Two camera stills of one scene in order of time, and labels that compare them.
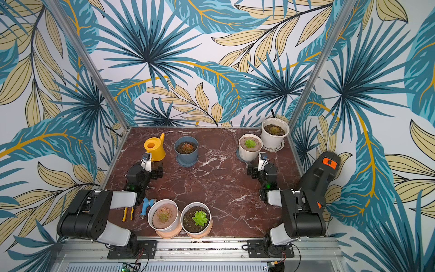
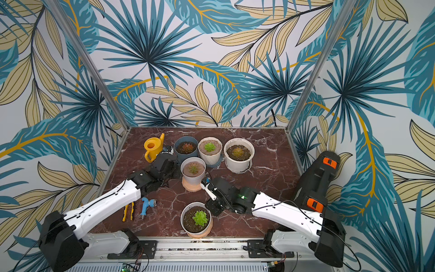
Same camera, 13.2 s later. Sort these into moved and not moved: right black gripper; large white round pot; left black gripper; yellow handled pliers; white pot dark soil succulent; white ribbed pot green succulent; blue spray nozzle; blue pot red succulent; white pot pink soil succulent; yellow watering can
Moved: large white round pot; right black gripper; white pot pink soil succulent; left black gripper; white ribbed pot green succulent
Not moved: blue pot red succulent; yellow handled pliers; yellow watering can; white pot dark soil succulent; blue spray nozzle
